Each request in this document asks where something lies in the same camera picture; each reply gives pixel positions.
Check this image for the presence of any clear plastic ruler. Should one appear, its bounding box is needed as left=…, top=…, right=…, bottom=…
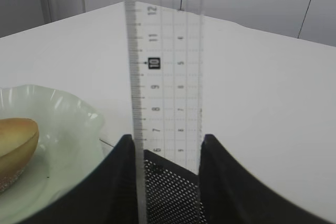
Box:
left=124, top=0, right=203, bottom=223

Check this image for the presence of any wavy pale green glass plate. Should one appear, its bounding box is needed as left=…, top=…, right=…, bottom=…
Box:
left=1, top=84, right=104, bottom=223

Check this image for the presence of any black mesh pen holder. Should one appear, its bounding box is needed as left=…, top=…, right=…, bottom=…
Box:
left=144, top=150, right=207, bottom=224

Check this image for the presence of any oval golden bread roll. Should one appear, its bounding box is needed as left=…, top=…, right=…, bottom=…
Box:
left=1, top=118, right=39, bottom=192

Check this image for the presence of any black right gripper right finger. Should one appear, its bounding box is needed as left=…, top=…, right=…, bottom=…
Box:
left=198, top=134, right=328, bottom=223

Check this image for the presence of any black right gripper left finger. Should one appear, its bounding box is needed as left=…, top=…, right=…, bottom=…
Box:
left=24, top=135, right=138, bottom=223

